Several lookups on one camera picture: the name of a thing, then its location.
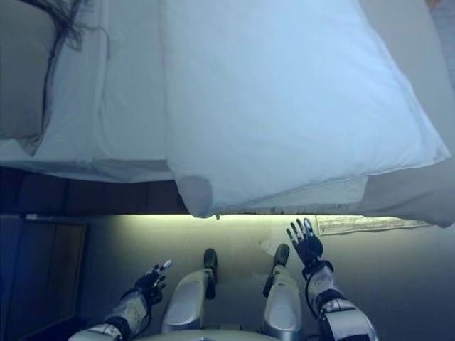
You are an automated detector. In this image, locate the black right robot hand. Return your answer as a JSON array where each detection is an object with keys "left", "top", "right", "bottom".
[{"left": 286, "top": 217, "right": 325, "bottom": 268}]

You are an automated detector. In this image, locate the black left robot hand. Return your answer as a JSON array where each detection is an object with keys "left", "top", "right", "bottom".
[{"left": 133, "top": 259, "right": 173, "bottom": 307}]

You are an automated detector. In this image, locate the white duvet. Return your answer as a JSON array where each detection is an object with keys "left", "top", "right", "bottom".
[{"left": 158, "top": 0, "right": 452, "bottom": 220}]

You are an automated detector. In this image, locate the white bed sheet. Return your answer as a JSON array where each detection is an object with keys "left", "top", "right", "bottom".
[{"left": 0, "top": 0, "right": 178, "bottom": 178}]

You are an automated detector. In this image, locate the dark right robot foot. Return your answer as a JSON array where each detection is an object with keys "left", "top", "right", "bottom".
[{"left": 272, "top": 243, "right": 291, "bottom": 271}]

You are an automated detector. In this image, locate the dark robot foot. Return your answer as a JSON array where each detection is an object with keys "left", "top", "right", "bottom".
[
  {"left": 272, "top": 243, "right": 291, "bottom": 271},
  {"left": 203, "top": 247, "right": 219, "bottom": 274}
]

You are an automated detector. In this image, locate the silver left robot leg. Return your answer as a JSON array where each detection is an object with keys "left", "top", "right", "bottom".
[{"left": 163, "top": 268, "right": 218, "bottom": 330}]

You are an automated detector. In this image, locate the silver robot leg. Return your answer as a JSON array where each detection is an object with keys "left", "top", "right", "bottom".
[
  {"left": 261, "top": 266, "right": 303, "bottom": 328},
  {"left": 163, "top": 268, "right": 218, "bottom": 330}
]

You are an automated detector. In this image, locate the grey patterned rug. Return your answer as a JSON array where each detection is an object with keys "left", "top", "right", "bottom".
[{"left": 315, "top": 214, "right": 429, "bottom": 237}]

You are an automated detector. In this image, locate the silver right robot leg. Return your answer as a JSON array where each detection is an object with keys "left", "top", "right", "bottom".
[{"left": 261, "top": 266, "right": 303, "bottom": 328}]

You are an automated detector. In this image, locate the dark left robot foot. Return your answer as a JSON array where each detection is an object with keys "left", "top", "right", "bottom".
[{"left": 203, "top": 247, "right": 219, "bottom": 274}]

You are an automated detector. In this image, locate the silver robot torso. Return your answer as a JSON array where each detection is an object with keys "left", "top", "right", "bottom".
[{"left": 141, "top": 319, "right": 285, "bottom": 341}]

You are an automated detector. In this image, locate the wooden nightstand with drawers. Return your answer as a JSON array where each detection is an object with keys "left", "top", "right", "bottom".
[{"left": 0, "top": 212, "right": 90, "bottom": 341}]

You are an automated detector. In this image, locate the beige bedspread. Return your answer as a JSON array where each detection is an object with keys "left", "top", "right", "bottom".
[{"left": 358, "top": 0, "right": 455, "bottom": 229}]

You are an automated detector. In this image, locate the beige square pillow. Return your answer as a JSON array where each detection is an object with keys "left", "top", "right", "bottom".
[{"left": 0, "top": 0, "right": 60, "bottom": 157}]

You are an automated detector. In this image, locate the grey knitted tasseled cushion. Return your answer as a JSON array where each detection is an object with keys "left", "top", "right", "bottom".
[{"left": 33, "top": 0, "right": 111, "bottom": 65}]

